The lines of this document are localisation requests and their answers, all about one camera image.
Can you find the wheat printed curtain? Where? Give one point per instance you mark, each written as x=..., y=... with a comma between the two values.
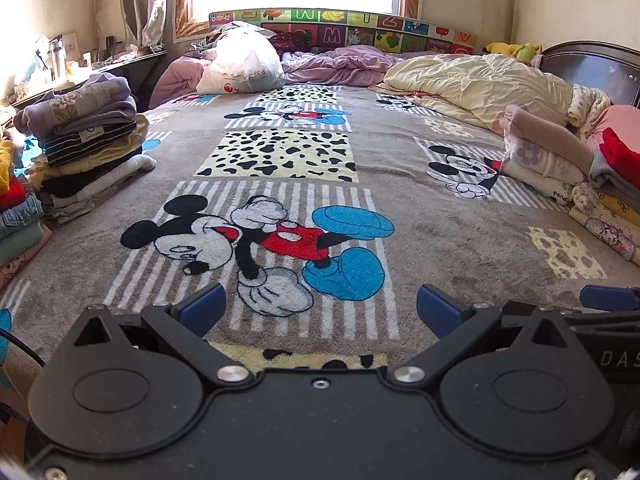
x=185, y=10

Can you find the colourful alphabet foam mat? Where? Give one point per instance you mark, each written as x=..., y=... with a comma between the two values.
x=330, y=35

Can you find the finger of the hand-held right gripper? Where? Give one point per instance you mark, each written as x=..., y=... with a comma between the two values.
x=610, y=297

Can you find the silver bottle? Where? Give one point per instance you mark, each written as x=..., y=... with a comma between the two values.
x=56, y=60

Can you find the cartoon mouse printed blanket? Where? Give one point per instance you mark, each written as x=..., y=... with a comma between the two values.
x=400, y=240

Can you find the stack of pale folded clothes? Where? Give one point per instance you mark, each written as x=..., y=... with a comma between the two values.
x=540, y=135

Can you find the dark cluttered desk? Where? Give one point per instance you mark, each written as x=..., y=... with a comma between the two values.
x=135, y=67

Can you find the sheer grey curtain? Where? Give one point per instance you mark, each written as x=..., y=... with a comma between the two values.
x=145, y=0

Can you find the mauve quilt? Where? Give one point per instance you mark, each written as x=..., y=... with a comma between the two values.
x=340, y=65

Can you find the white plastic bag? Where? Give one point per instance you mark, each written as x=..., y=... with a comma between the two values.
x=245, y=65

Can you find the green plush toy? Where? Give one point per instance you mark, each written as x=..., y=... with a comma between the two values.
x=527, y=51

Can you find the red garment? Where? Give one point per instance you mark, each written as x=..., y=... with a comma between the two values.
x=622, y=160

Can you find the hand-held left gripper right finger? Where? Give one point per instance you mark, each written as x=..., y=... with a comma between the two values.
x=440, y=310

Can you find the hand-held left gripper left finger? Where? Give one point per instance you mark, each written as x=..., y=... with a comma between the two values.
x=202, y=307

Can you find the pile of colourful folded clothes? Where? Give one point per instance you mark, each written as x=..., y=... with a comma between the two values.
x=20, y=210

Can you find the pile of printed folded clothes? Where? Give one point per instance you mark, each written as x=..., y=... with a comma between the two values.
x=610, y=225

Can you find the dark wooden headboard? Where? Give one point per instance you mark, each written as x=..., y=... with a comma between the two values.
x=595, y=65

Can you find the cream quilt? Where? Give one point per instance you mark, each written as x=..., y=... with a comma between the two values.
x=475, y=85

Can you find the stack of dark folded clothes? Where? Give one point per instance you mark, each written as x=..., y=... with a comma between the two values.
x=85, y=160

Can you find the white patterned baby cloth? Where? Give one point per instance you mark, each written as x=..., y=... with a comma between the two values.
x=585, y=105

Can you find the pink pillow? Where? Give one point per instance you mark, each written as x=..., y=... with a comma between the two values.
x=625, y=120

